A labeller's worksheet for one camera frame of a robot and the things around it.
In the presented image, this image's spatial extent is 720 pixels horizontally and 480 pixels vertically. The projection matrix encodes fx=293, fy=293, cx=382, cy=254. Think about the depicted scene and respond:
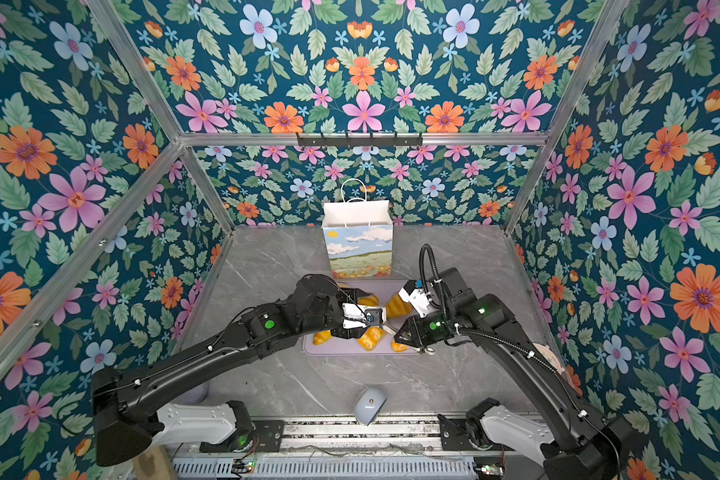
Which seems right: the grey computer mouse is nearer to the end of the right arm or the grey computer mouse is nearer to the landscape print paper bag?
the end of the right arm

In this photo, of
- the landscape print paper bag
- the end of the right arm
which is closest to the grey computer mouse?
the end of the right arm

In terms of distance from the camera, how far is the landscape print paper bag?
0.88m

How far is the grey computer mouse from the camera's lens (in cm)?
72

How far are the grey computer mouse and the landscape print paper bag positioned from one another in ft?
1.35
